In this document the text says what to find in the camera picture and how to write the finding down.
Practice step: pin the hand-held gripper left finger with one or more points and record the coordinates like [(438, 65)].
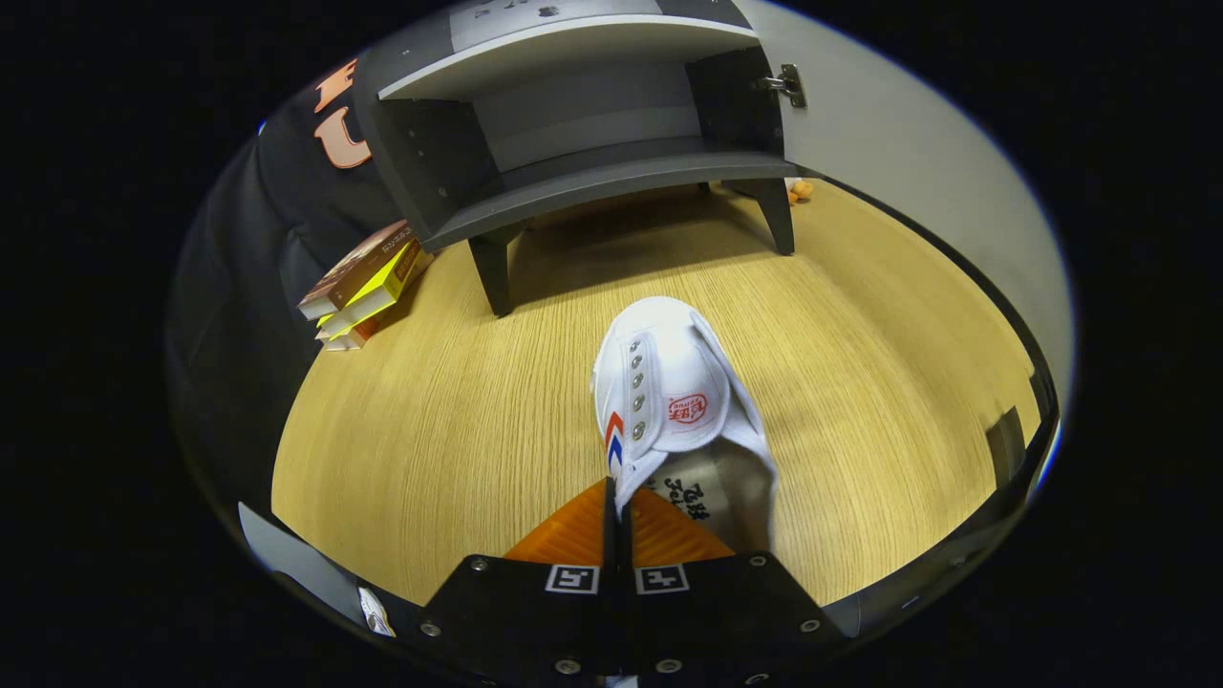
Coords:
[(611, 540)]

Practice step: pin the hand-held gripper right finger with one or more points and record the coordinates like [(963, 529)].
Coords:
[(726, 612)]

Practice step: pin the white canvas shoe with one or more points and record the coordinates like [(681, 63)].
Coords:
[(669, 363)]

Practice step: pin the dark grey shoe cabinet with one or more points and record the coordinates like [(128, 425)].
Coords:
[(592, 172)]

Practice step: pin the metal door hinge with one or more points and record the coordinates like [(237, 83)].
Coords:
[(788, 86)]

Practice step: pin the white printed paper slip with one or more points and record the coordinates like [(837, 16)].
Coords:
[(375, 612)]

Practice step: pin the orange book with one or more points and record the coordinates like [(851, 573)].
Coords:
[(368, 333)]

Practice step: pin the pale grey panel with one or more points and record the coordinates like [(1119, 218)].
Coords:
[(287, 564)]

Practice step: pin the yellow book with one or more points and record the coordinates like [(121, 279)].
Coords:
[(382, 287)]

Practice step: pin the brown cover book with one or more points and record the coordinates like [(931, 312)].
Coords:
[(354, 268)]

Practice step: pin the black backdrop cloth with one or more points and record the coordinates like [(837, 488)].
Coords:
[(239, 287)]

